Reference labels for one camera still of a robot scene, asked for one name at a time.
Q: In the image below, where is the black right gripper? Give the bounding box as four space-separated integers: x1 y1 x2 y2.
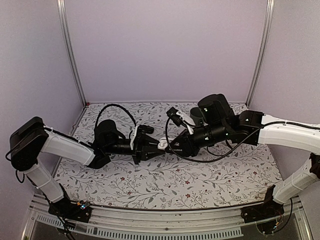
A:
164 121 230 157

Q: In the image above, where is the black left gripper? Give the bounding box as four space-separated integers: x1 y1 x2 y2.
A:
105 135 166 166

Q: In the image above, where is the white earbud case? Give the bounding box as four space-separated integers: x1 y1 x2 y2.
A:
157 137 168 150

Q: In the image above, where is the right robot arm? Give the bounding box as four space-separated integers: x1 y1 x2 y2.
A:
165 93 320 218

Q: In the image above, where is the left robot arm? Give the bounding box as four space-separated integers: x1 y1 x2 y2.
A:
6 116 165 217

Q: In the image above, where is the dark grey mug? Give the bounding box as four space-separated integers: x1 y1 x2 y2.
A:
190 107 206 127

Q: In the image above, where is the floral patterned table mat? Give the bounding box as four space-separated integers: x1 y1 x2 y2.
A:
52 101 283 210

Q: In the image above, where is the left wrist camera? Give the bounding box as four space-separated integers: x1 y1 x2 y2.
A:
129 125 154 150

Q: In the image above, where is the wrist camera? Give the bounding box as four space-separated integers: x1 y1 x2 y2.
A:
166 107 196 135
129 125 154 150

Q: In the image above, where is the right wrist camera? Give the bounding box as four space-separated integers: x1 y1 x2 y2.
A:
166 107 196 135

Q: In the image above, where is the front aluminium rail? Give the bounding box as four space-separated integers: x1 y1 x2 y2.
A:
21 194 313 240

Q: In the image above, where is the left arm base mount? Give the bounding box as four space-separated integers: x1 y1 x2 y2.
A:
48 184 93 223

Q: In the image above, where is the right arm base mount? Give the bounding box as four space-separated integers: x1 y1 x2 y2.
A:
240 185 285 223

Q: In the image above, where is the left aluminium frame post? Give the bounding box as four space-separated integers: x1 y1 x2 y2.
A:
56 0 87 107

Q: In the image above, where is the aluminium frame post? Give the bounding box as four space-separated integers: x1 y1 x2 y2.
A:
56 0 87 107
245 0 275 108

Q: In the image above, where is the right aluminium frame post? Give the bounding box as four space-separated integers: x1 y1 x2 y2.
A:
245 0 275 108

